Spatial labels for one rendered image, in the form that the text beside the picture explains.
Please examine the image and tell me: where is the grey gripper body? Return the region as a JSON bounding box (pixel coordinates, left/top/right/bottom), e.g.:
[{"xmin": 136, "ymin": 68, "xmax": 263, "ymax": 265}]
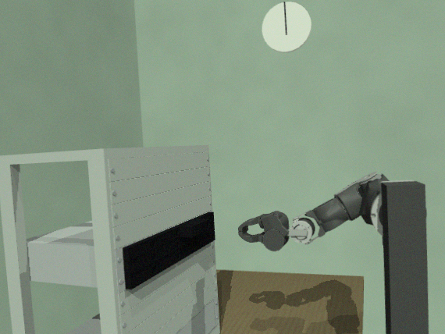
[{"xmin": 259, "ymin": 211, "xmax": 308, "ymax": 251}]

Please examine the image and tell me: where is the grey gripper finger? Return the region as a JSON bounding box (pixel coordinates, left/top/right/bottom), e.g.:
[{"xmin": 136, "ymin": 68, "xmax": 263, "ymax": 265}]
[
  {"xmin": 238, "ymin": 214, "xmax": 267, "ymax": 231},
  {"xmin": 238, "ymin": 228, "xmax": 264, "ymax": 243}
]

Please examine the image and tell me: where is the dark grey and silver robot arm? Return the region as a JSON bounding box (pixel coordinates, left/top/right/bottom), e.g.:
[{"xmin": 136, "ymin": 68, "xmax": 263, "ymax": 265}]
[{"xmin": 290, "ymin": 172, "xmax": 414, "ymax": 244}]

